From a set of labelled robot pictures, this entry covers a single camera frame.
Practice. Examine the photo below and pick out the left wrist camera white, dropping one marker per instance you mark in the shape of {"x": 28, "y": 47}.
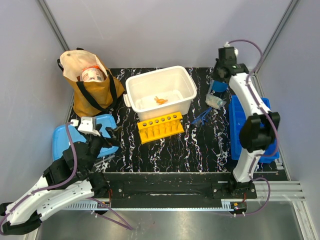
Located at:
{"x": 87, "y": 126}

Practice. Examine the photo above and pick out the dark blue divided tray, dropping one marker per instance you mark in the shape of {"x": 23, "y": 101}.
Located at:
{"x": 237, "y": 120}

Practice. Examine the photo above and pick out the clear glass test tube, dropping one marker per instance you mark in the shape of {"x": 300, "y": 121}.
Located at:
{"x": 105, "y": 159}

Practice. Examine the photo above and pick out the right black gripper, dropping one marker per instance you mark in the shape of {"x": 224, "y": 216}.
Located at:
{"x": 215, "y": 77}

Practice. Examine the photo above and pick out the brown canvas tote bag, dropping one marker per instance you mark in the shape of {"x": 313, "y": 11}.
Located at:
{"x": 90, "y": 97}

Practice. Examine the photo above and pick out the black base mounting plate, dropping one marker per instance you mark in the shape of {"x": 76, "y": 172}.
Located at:
{"x": 171, "y": 191}

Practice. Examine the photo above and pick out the blue safety glasses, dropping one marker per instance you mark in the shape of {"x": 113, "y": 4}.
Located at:
{"x": 201, "y": 119}

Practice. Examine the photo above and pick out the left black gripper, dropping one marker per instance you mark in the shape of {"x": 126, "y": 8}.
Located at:
{"x": 109, "y": 142}

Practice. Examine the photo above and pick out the white orange bottle in bag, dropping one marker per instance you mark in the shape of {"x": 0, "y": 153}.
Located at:
{"x": 92, "y": 74}

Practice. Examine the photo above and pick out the white plastic tub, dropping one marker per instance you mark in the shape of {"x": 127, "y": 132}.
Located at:
{"x": 172, "y": 83}

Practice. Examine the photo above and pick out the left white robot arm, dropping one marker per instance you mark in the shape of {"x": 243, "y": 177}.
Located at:
{"x": 67, "y": 180}

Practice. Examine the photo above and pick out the clear plastic wrapper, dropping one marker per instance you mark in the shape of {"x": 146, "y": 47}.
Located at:
{"x": 214, "y": 101}

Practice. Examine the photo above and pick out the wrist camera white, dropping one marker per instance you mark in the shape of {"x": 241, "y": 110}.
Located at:
{"x": 228, "y": 45}
{"x": 87, "y": 126}

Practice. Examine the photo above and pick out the yellow knotted rubber band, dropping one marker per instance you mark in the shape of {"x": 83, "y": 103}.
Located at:
{"x": 160, "y": 101}

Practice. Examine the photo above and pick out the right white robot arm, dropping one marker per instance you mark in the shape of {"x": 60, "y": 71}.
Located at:
{"x": 260, "y": 128}

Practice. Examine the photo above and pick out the light blue plastic lid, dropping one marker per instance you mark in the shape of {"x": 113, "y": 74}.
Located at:
{"x": 60, "y": 141}

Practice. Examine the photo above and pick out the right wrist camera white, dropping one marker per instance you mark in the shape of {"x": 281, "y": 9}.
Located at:
{"x": 228, "y": 45}

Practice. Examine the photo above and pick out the yellow test tube rack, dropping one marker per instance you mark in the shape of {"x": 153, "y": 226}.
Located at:
{"x": 160, "y": 127}

